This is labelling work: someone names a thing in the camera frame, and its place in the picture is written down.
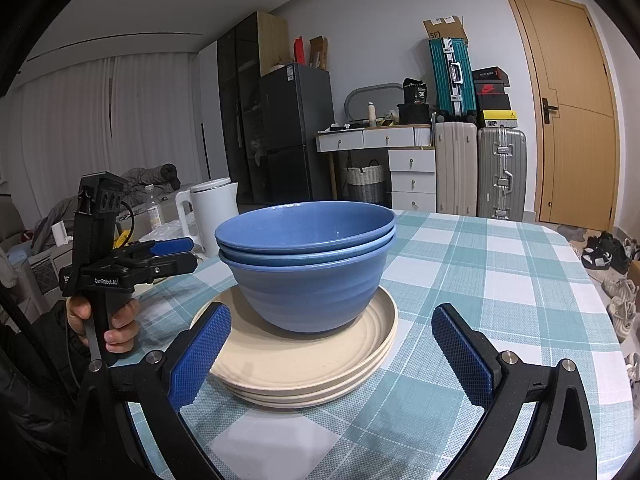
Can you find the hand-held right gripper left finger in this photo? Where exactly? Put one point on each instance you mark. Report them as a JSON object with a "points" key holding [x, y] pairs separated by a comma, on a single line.
{"points": [[200, 355]]}

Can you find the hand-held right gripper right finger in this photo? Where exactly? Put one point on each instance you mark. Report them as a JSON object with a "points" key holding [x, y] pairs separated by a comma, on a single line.
{"points": [[462, 355]]}

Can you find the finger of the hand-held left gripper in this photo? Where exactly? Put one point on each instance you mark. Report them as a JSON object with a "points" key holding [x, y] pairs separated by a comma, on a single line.
{"points": [[170, 265], [172, 246]]}

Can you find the blue bowl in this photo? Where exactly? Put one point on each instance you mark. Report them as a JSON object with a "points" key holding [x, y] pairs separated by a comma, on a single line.
{"points": [[310, 295], [300, 225], [300, 256]]}

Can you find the person's left forearm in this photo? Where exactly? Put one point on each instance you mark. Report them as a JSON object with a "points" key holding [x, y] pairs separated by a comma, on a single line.
{"points": [[35, 400]]}

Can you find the person's left hand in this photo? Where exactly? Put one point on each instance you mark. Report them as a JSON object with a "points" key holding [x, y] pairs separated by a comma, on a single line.
{"points": [[122, 330]]}

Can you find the clear plastic water bottle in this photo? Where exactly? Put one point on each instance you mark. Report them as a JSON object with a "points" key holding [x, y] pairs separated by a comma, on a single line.
{"points": [[153, 207]]}

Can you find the small white container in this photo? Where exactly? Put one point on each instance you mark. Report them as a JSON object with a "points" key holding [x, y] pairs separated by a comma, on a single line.
{"points": [[60, 234]]}

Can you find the white electric kettle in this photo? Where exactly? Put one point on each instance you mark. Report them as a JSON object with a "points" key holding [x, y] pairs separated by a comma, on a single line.
{"points": [[215, 220]]}

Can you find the grey clothes heap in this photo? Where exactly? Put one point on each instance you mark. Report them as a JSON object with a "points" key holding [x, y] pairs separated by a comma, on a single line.
{"points": [[55, 210]]}

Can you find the dark cloth heap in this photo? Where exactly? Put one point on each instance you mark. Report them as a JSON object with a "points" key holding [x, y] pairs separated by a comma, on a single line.
{"points": [[160, 177]]}

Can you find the teal checked tablecloth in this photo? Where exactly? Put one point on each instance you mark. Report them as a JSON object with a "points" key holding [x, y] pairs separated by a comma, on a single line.
{"points": [[475, 270]]}

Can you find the white curtains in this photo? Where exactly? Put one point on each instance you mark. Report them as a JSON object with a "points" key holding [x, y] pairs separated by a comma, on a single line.
{"points": [[100, 125]]}

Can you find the tall black glass cabinet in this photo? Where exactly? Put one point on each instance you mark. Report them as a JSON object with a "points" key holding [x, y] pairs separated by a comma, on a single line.
{"points": [[240, 110]]}

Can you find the grey door mat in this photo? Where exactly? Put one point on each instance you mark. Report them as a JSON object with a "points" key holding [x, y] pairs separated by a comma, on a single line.
{"points": [[572, 232]]}

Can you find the pile of sandals and sneakers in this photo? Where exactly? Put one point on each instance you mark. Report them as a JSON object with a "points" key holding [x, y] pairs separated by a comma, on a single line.
{"points": [[600, 255]]}

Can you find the black fridge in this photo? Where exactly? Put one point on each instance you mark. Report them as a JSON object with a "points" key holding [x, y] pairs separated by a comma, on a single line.
{"points": [[295, 125]]}

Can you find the silver suitcase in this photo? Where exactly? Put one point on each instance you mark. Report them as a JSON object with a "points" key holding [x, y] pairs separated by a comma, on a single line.
{"points": [[502, 175]]}

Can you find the beige suitcase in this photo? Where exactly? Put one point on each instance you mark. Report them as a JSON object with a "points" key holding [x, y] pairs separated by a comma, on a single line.
{"points": [[455, 170]]}

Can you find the woven laundry basket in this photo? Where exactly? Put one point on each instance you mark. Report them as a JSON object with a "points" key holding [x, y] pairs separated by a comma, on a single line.
{"points": [[365, 182]]}

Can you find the white dresser desk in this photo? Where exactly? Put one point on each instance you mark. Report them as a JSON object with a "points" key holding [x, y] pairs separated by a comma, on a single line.
{"points": [[410, 160]]}

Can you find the red item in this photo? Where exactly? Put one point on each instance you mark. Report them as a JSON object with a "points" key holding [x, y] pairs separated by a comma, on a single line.
{"points": [[299, 50]]}

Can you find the grey framed oval mirror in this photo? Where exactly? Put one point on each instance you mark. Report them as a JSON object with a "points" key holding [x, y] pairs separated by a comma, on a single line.
{"points": [[355, 95]]}

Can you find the yellow black shoe box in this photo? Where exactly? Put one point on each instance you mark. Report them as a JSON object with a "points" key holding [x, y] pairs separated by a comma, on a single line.
{"points": [[497, 119]]}

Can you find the white bottle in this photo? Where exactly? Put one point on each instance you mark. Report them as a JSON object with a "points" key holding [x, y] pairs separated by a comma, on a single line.
{"points": [[371, 112]]}

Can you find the tall cardboard box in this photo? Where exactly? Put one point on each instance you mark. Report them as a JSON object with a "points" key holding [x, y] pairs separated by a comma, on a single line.
{"points": [[319, 52]]}

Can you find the black storage bag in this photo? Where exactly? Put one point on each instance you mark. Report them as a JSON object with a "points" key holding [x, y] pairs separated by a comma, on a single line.
{"points": [[414, 114]]}

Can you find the wooden door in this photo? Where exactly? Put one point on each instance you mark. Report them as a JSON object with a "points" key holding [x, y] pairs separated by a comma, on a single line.
{"points": [[575, 135]]}

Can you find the large black shoe box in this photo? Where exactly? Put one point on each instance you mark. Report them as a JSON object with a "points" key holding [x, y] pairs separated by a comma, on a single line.
{"points": [[495, 102]]}

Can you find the black printed pouch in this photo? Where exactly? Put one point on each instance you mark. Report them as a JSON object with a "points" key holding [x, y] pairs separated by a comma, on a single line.
{"points": [[417, 92]]}

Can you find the red black shoe box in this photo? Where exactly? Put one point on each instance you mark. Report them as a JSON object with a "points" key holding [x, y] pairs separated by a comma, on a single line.
{"points": [[492, 88]]}

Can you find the teal suitcase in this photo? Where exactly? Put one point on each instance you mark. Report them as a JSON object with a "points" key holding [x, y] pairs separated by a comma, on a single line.
{"points": [[450, 75]]}

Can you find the thin black shoe box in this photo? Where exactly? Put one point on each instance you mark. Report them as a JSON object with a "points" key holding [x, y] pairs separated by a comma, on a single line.
{"points": [[490, 75]]}

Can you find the flat cardboard box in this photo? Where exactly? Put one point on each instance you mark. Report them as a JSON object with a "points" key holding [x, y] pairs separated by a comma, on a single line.
{"points": [[445, 27]]}

